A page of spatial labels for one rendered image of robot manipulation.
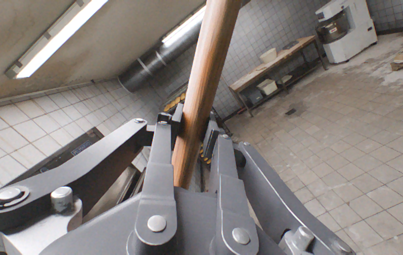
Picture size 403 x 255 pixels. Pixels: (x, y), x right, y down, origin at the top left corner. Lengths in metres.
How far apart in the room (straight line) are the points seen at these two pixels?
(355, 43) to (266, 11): 2.20
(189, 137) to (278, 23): 5.54
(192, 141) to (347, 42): 5.15
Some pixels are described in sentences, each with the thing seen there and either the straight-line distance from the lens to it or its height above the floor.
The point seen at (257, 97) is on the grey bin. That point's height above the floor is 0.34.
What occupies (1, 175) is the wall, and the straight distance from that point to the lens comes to 1.52.
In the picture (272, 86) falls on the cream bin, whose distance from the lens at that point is 4.91.
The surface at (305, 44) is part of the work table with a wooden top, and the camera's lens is 5.00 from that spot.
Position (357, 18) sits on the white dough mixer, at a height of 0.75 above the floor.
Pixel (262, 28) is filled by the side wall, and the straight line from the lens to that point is 5.50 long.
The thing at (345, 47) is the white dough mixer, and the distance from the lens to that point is 5.25.
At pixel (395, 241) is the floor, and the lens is 2.25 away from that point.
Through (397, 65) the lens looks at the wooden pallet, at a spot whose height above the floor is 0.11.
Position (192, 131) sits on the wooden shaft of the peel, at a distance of 0.18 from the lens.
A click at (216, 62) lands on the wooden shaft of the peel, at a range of 0.17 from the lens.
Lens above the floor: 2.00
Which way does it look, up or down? 18 degrees down
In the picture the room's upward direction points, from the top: 37 degrees counter-clockwise
